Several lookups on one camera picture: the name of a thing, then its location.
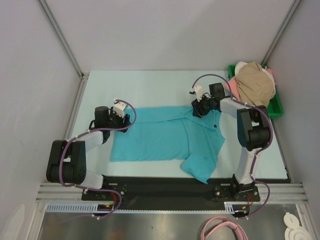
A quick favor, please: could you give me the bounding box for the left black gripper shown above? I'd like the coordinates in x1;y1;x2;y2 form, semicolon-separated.
105;106;131;133

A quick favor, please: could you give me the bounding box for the teal polo shirt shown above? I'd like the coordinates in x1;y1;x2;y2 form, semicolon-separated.
110;106;225;184

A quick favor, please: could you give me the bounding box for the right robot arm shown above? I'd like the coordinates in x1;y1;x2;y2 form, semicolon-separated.
190;83;273;201

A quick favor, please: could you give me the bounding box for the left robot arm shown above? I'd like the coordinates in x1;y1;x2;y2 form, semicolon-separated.
46;101;132;200

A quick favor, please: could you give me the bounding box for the pink shirt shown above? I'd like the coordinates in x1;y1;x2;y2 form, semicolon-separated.
225;66;276;101

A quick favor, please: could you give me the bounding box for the beige shirt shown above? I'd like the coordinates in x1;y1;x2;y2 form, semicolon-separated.
235;62;276;107

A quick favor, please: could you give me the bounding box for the white shirt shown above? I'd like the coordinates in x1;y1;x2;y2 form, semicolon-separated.
234;61;276;88

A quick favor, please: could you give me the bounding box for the green plastic bin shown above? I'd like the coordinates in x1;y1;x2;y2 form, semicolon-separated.
227;64;284;119

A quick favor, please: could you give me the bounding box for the white round plastic part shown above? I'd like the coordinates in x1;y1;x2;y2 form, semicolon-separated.
283;212;312;240

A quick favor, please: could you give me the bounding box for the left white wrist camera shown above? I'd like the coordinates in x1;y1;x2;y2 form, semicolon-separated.
113;99;128;119

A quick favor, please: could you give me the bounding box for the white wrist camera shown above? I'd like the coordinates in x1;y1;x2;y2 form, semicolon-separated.
113;99;128;119
189;85;205;102

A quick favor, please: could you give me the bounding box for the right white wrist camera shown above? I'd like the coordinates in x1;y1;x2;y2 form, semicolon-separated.
189;85;205;102

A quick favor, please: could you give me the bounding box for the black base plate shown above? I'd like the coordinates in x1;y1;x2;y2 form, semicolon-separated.
82;175;261;211

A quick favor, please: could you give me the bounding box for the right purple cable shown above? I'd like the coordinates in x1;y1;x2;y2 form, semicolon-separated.
191;73;273;220

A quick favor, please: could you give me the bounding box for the white slotted cable duct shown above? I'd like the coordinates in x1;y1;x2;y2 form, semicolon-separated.
46;202;248;214

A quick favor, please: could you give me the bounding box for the aluminium front rail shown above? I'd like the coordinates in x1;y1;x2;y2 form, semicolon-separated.
36;183;308;204

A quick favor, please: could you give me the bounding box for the right aluminium frame post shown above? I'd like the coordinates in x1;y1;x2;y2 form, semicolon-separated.
261;0;304;65

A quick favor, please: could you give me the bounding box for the aluminium frame post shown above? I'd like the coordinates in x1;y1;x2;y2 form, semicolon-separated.
36;0;84;79
261;0;304;65

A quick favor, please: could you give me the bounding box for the pink coiled cable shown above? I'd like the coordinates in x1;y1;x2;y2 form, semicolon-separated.
198;216;249;240

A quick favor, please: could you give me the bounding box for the left aluminium frame post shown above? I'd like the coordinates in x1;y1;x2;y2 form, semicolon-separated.
36;0;84;79

